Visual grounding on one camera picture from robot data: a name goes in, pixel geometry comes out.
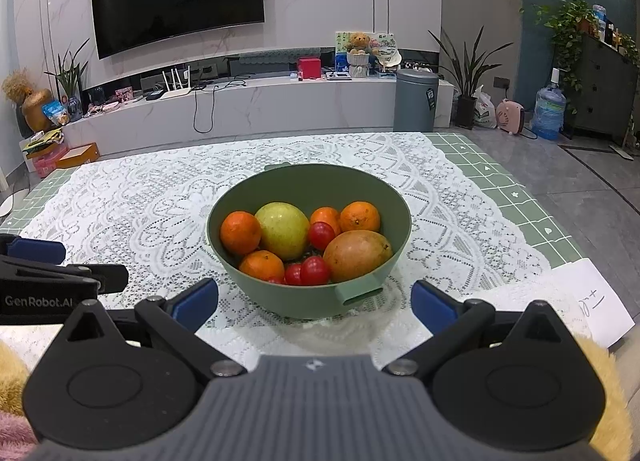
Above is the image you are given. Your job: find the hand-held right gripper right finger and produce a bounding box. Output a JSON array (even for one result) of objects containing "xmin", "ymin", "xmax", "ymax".
[{"xmin": 382, "ymin": 279, "xmax": 576, "ymax": 377}]

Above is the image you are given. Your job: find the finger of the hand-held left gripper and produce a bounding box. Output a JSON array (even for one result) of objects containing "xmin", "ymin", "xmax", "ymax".
[
  {"xmin": 0, "ymin": 233, "xmax": 67, "ymax": 266},
  {"xmin": 0, "ymin": 257, "xmax": 128, "ymax": 292}
]

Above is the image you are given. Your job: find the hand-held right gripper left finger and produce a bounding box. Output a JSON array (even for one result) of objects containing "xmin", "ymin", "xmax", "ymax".
[{"xmin": 52, "ymin": 278, "xmax": 248, "ymax": 378}]

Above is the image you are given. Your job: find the orange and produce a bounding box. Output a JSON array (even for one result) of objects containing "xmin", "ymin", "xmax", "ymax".
[
  {"xmin": 238, "ymin": 250, "xmax": 286, "ymax": 283},
  {"xmin": 220, "ymin": 211, "xmax": 262, "ymax": 256},
  {"xmin": 340, "ymin": 201, "xmax": 382, "ymax": 233},
  {"xmin": 310, "ymin": 207, "xmax": 342, "ymax": 237}
]

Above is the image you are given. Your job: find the green plastic bowl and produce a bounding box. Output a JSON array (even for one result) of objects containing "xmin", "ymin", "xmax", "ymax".
[{"xmin": 206, "ymin": 162, "xmax": 412, "ymax": 320}]

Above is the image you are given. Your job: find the pink box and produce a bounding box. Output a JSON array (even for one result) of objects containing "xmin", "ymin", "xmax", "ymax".
[{"xmin": 25, "ymin": 148, "xmax": 71, "ymax": 178}]

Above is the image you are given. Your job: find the orange yellow mango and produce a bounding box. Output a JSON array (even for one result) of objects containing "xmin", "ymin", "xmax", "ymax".
[{"xmin": 323, "ymin": 230, "xmax": 394, "ymax": 283}]

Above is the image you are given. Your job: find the orange cardboard box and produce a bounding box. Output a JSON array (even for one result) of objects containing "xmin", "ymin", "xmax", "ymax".
[{"xmin": 55, "ymin": 142, "xmax": 101, "ymax": 169}]

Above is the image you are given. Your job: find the stack of colourful booklets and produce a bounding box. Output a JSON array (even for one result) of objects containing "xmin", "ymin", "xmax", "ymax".
[{"xmin": 20, "ymin": 128, "xmax": 68, "ymax": 158}]

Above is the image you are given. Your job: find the green-yellow mango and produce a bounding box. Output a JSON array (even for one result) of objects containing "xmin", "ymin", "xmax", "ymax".
[{"xmin": 254, "ymin": 202, "xmax": 311, "ymax": 262}]

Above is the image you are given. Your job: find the blue snack bag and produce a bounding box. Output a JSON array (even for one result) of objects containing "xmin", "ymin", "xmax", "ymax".
[{"xmin": 41, "ymin": 100, "xmax": 70, "ymax": 126}]

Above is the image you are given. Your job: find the pink fuzzy cloth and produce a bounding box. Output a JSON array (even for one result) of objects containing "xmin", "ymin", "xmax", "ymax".
[{"xmin": 0, "ymin": 413, "xmax": 40, "ymax": 461}]

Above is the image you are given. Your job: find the golden vase with dried flowers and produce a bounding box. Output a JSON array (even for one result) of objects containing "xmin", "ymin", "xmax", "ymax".
[{"xmin": 1, "ymin": 68, "xmax": 53, "ymax": 133}]

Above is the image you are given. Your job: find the white paper sheet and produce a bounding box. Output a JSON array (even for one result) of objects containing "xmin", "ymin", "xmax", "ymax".
[{"xmin": 550, "ymin": 258, "xmax": 633, "ymax": 349}]

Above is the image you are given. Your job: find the green plant in glass vase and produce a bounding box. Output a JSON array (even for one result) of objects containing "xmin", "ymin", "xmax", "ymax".
[{"xmin": 44, "ymin": 38, "xmax": 91, "ymax": 122}]

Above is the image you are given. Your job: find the white router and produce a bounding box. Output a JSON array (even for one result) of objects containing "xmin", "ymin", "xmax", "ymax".
[{"xmin": 161, "ymin": 68, "xmax": 193, "ymax": 99}]

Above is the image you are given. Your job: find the long-leaf plant in black pot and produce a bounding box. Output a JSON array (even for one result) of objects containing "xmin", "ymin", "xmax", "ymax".
[{"xmin": 428, "ymin": 26, "xmax": 513, "ymax": 130}]

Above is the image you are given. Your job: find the white plastic bag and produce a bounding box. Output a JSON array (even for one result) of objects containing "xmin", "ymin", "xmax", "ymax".
[{"xmin": 472, "ymin": 85, "xmax": 498, "ymax": 129}]

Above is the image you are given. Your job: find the pink fan heater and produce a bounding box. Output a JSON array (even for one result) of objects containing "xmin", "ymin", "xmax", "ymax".
[{"xmin": 496, "ymin": 98, "xmax": 526, "ymax": 134}]

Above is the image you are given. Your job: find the grey pedal trash can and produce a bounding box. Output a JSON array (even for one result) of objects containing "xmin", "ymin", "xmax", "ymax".
[{"xmin": 393, "ymin": 68, "xmax": 441, "ymax": 133}]

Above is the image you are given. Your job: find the white marble tv console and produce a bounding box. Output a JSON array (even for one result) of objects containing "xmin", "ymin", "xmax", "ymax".
[{"xmin": 60, "ymin": 46, "xmax": 456, "ymax": 157}]

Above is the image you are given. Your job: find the blue water jug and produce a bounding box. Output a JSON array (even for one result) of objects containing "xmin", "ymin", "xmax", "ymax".
[{"xmin": 531, "ymin": 68, "xmax": 567, "ymax": 141}]

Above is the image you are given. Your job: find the red box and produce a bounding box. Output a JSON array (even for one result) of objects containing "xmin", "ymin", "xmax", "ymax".
[{"xmin": 297, "ymin": 57, "xmax": 322, "ymax": 81}]

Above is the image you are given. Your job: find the illustrated picture board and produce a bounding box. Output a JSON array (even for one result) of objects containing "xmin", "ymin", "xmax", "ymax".
[{"xmin": 335, "ymin": 31, "xmax": 401, "ymax": 67}]

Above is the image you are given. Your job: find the grey drawer cabinet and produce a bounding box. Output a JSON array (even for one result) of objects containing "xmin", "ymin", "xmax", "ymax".
[{"xmin": 570, "ymin": 34, "xmax": 640, "ymax": 144}]

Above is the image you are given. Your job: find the green ivy plant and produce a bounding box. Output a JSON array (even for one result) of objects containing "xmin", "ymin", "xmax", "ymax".
[{"xmin": 535, "ymin": 0, "xmax": 598, "ymax": 107}]

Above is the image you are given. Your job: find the group of small bottles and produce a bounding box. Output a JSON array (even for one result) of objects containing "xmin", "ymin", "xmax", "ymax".
[{"xmin": 592, "ymin": 4, "xmax": 640, "ymax": 62}]

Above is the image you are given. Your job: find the black cable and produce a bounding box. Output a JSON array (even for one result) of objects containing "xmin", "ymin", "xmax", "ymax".
[{"xmin": 194, "ymin": 84, "xmax": 217, "ymax": 133}]

